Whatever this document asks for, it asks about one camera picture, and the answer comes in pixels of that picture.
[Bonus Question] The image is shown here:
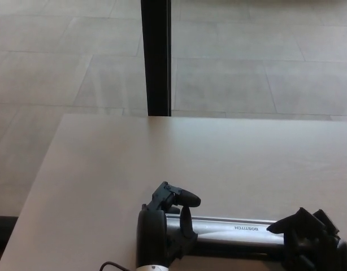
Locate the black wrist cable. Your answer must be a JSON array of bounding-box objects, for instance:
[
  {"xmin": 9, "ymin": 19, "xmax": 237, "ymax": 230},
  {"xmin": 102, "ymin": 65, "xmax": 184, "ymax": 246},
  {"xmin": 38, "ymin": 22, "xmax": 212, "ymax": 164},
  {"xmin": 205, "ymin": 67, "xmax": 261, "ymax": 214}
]
[{"xmin": 98, "ymin": 261, "xmax": 129, "ymax": 271}]

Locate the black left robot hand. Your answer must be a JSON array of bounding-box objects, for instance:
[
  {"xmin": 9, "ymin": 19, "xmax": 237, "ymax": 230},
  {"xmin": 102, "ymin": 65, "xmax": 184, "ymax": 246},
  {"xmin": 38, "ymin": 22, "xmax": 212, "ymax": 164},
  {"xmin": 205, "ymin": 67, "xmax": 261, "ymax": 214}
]
[{"xmin": 136, "ymin": 181, "xmax": 202, "ymax": 268}]

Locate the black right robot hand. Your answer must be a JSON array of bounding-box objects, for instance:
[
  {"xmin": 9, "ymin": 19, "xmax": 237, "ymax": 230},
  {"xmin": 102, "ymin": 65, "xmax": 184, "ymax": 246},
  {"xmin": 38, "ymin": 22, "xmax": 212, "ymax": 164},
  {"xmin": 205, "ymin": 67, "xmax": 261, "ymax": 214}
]
[{"xmin": 266, "ymin": 207, "xmax": 347, "ymax": 271}]

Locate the black vertical post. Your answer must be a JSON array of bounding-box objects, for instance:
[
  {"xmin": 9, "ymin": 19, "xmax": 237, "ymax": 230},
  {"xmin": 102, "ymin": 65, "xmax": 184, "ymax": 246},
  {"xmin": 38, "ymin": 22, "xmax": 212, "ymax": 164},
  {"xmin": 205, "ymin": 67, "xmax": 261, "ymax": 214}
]
[{"xmin": 140, "ymin": 0, "xmax": 172, "ymax": 117}]

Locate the dark baseboard strip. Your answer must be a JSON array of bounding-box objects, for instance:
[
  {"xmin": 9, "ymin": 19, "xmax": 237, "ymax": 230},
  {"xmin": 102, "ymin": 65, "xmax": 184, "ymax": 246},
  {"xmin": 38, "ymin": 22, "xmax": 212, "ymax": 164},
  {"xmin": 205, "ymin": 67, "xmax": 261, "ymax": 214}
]
[{"xmin": 0, "ymin": 215, "xmax": 19, "ymax": 249}]

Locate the silver Bostitch hole punch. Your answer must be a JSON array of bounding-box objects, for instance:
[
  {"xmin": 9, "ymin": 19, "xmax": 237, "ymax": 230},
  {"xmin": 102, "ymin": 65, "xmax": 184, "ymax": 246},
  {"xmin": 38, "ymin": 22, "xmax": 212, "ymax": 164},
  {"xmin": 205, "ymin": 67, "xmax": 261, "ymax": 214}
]
[{"xmin": 163, "ymin": 213, "xmax": 287, "ymax": 258}]

